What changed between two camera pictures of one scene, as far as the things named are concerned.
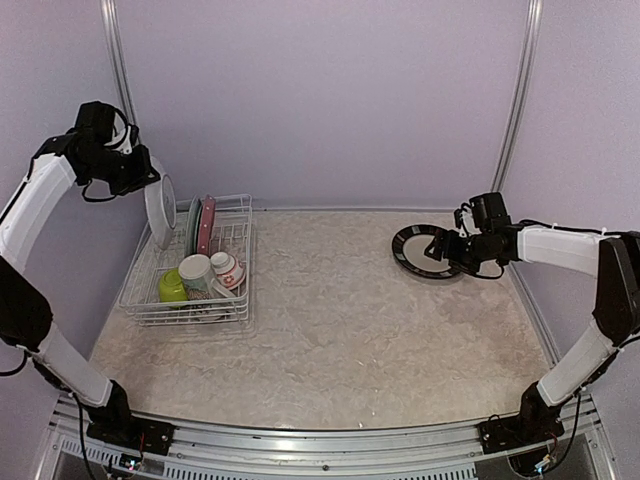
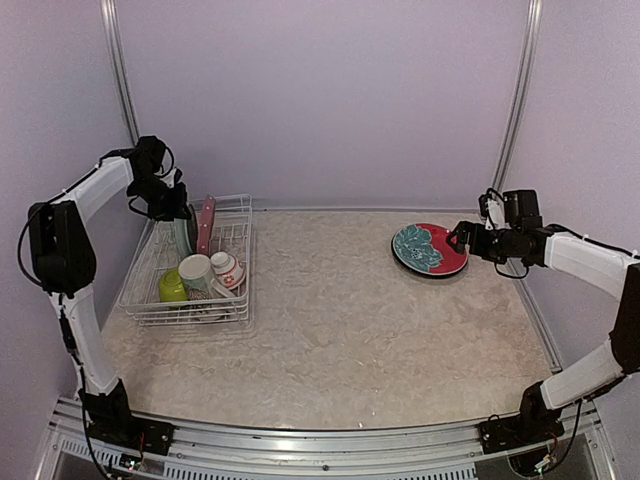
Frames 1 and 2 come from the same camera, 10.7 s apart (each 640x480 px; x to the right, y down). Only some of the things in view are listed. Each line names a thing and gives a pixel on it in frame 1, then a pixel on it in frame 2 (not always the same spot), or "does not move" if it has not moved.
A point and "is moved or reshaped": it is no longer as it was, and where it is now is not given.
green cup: x=171 y=287 does not move
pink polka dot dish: x=206 y=226 does not move
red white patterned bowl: x=228 y=269 does not move
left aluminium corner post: x=119 y=58 does not move
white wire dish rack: x=204 y=276 does not move
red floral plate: x=161 y=206 is moved or reshaped
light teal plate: x=192 y=224 is moved or reshaped
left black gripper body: x=122 y=173 → x=162 y=202
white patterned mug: x=194 y=272 does not move
